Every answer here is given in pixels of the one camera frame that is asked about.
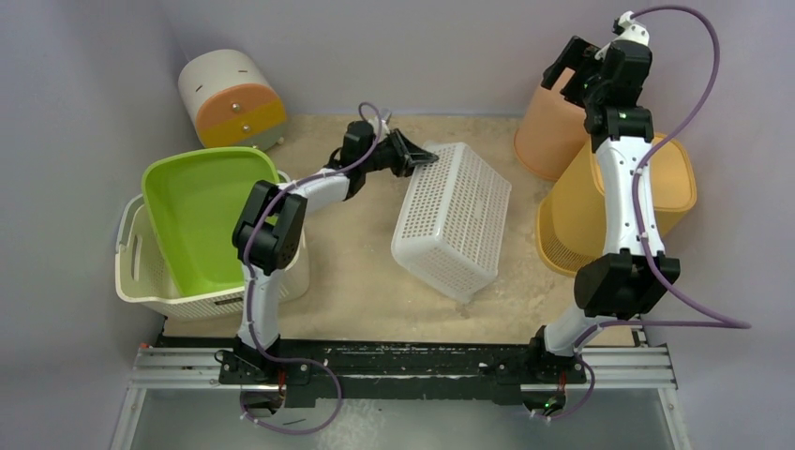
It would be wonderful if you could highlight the white perforated plastic basket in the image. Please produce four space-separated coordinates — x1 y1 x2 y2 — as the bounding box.
391 141 512 304

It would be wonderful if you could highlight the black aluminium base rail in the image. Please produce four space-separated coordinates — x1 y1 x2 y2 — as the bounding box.
131 338 677 409

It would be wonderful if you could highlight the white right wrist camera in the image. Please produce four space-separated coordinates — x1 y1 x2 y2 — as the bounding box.
613 10 650 47

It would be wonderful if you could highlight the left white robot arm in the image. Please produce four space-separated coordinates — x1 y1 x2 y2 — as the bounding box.
232 120 438 383

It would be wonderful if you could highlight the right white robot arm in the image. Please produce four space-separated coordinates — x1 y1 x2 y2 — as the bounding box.
526 37 681 382

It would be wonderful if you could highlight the cream laundry basket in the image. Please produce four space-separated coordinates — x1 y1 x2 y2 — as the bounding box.
114 171 310 323

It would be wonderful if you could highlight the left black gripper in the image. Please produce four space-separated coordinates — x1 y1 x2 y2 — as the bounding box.
362 135 435 184

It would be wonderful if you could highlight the green plastic tub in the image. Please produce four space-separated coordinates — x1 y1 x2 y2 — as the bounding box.
142 147 278 296

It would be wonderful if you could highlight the orange plastic bucket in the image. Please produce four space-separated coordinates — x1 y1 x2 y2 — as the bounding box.
513 68 588 181

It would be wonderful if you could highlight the yellow slatted plastic basket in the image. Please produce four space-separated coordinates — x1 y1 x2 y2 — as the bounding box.
535 140 698 278

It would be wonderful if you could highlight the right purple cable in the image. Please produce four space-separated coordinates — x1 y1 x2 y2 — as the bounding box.
531 5 752 424

